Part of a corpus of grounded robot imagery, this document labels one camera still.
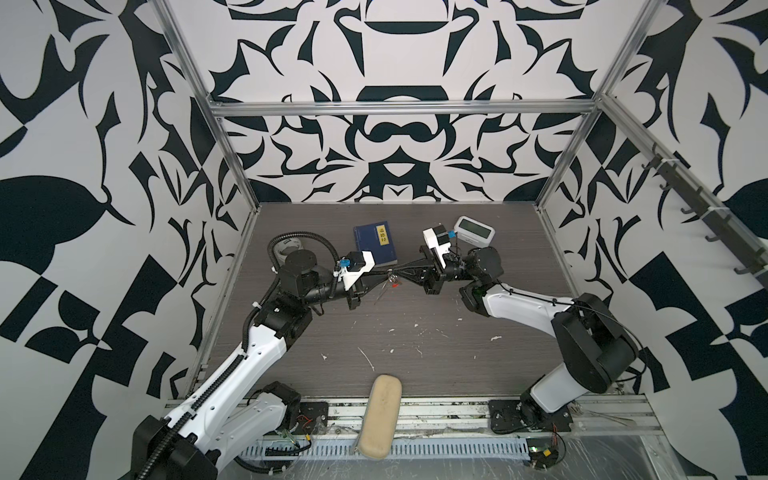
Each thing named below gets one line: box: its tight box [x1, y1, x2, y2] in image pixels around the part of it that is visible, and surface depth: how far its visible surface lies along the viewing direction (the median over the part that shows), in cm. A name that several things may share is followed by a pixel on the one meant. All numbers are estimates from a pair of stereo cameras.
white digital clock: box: [453, 215, 496, 248], surface depth 110 cm
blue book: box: [353, 221, 398, 267], surface depth 110 cm
